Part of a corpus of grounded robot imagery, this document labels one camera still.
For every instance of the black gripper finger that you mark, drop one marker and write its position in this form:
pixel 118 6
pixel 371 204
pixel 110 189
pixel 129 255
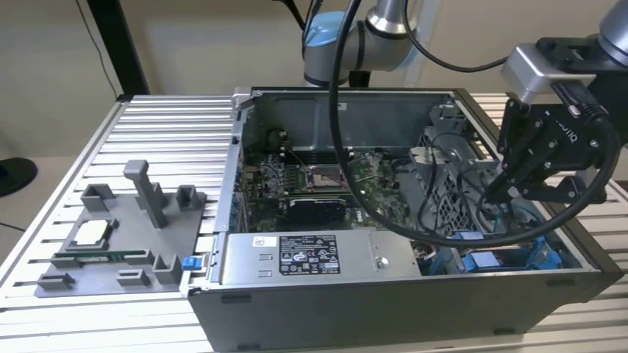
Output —
pixel 570 191
pixel 521 139

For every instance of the hard disk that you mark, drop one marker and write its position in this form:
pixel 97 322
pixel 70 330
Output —
pixel 466 236

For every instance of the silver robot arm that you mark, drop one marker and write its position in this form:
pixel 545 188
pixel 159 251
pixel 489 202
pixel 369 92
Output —
pixel 329 55

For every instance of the grey metal disk bay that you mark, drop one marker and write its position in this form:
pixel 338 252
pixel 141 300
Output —
pixel 451 209

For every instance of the blue disk carrier block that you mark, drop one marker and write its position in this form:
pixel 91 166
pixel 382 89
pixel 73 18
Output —
pixel 483 263

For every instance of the green motherboard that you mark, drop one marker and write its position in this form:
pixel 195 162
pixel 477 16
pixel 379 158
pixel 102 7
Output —
pixel 387 198

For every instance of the CPU socket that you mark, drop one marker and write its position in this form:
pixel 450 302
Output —
pixel 319 180

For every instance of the thin metal locking lever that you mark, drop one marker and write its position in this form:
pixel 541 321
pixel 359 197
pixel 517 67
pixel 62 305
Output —
pixel 298 156

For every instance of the black graphics card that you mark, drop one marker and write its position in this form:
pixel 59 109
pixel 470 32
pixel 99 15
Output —
pixel 314 213

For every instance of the dark grey PC case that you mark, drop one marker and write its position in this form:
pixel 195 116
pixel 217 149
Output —
pixel 343 316

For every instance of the silver power supply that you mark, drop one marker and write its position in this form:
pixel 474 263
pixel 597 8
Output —
pixel 246 264

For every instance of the blue case latch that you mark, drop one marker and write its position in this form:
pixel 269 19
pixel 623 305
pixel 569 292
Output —
pixel 191 263

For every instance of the grey parts rack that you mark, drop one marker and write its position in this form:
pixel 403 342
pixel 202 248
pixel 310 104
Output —
pixel 123 217

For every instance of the silver CPU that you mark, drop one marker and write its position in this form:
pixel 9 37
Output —
pixel 91 233

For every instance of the round black stand base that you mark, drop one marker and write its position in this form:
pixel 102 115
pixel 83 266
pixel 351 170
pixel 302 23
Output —
pixel 18 176

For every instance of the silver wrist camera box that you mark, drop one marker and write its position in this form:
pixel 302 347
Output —
pixel 535 70

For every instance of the black upright post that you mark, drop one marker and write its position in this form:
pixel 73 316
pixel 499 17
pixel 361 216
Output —
pixel 125 48

